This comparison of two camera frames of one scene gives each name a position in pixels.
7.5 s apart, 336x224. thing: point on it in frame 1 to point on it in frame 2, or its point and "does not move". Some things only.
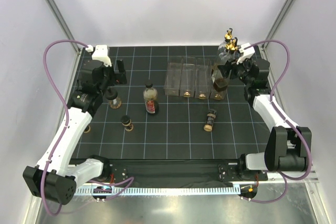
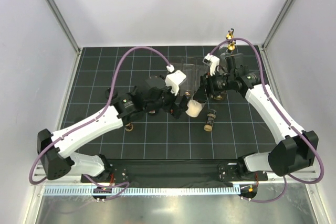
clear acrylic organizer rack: [192, 76] does not move
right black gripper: [232, 65] to [201, 94]
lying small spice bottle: [210, 119] does not move
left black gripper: [116, 78] to [174, 109]
